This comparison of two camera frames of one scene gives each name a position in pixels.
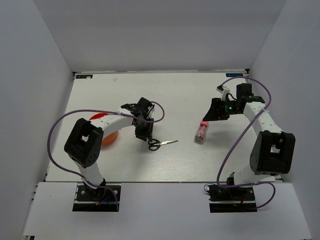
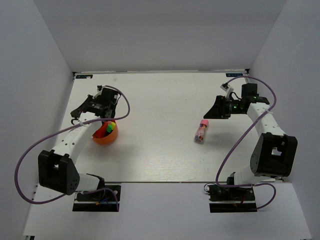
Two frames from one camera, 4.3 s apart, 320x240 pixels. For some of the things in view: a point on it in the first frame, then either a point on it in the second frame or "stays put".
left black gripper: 147,133 → 79,110
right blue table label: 234,74 stays put
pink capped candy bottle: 199,136 stays put
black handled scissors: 155,144 → 76,118
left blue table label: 85,76 stays put
